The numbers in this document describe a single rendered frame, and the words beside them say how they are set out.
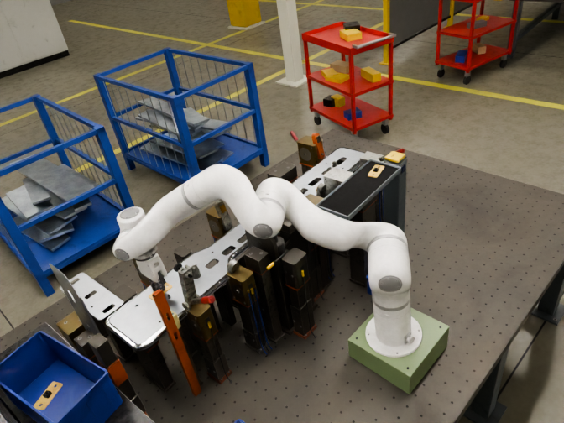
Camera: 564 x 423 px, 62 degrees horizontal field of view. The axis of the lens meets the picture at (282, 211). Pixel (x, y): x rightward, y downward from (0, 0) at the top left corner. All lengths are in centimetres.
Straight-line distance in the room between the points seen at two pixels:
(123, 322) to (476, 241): 151
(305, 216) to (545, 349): 179
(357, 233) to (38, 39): 859
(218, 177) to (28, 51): 836
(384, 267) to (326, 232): 19
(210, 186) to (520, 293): 130
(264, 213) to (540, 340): 195
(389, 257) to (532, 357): 155
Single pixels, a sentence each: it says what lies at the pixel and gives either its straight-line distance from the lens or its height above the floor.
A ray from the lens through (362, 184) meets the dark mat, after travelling 177.
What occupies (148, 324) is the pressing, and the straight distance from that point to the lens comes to 163.
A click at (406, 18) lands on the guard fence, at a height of 43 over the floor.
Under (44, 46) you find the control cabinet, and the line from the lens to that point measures 961.
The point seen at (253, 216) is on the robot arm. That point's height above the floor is 140.
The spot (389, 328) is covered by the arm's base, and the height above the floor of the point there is 90.
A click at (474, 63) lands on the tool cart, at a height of 20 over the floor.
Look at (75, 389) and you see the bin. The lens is 152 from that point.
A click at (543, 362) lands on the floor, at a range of 277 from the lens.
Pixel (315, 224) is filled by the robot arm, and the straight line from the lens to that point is 133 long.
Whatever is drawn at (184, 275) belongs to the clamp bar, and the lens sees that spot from 143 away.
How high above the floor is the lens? 212
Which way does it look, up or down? 35 degrees down
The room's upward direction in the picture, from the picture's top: 9 degrees counter-clockwise
